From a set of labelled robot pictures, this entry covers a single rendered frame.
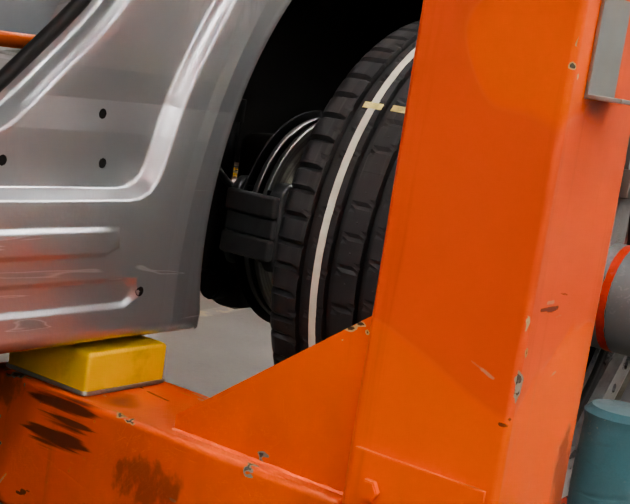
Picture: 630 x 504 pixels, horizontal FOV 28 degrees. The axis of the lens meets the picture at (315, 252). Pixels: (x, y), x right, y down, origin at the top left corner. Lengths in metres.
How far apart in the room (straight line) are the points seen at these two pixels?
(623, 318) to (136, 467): 0.63
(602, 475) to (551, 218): 0.51
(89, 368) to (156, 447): 0.14
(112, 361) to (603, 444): 0.58
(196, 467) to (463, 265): 0.38
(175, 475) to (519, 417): 0.40
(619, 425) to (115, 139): 0.67
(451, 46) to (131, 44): 0.43
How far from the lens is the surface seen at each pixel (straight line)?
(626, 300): 1.60
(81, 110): 1.39
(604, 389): 1.88
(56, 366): 1.48
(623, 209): 1.67
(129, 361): 1.49
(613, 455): 1.53
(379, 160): 1.48
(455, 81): 1.14
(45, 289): 1.37
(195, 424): 1.36
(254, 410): 1.30
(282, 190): 1.77
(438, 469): 1.17
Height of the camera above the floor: 1.09
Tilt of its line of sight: 9 degrees down
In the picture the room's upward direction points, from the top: 9 degrees clockwise
